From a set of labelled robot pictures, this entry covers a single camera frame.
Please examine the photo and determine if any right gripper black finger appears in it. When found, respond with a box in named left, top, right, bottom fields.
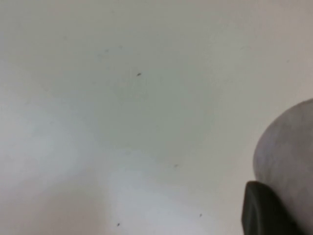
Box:
left=241, top=180, right=304, bottom=235

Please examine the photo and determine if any pale pink cup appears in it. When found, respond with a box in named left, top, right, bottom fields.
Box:
left=253, top=97, right=313, bottom=235

